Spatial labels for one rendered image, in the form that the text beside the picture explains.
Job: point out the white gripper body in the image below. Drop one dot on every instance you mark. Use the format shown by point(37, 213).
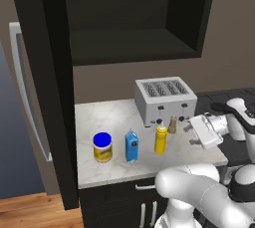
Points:
point(206, 132)

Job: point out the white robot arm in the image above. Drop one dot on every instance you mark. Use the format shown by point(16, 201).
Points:
point(199, 192)

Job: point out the tan pepper shaker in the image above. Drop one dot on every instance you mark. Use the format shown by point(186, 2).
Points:
point(172, 125)

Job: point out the yellow squeeze bottle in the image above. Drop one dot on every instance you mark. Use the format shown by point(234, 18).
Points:
point(160, 139)

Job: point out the black hob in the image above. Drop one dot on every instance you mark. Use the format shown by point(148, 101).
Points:
point(232, 152)

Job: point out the silver four-slot toaster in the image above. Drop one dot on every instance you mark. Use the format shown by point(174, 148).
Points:
point(165, 101)

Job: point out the blue drink carton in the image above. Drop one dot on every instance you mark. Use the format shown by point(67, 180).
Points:
point(131, 146)

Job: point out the yellow jar with blue lid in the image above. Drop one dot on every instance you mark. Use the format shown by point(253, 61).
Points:
point(102, 148)

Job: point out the black drawer front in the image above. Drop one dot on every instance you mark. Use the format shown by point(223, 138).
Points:
point(113, 188)

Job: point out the black cupboard door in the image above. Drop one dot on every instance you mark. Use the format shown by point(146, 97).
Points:
point(113, 213)

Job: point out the tall black side panel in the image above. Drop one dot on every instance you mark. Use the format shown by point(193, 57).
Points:
point(46, 89)

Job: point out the grey fridge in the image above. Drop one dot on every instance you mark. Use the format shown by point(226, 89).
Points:
point(16, 122)

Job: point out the open black wall cabinet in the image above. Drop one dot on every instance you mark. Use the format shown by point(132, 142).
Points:
point(132, 16)

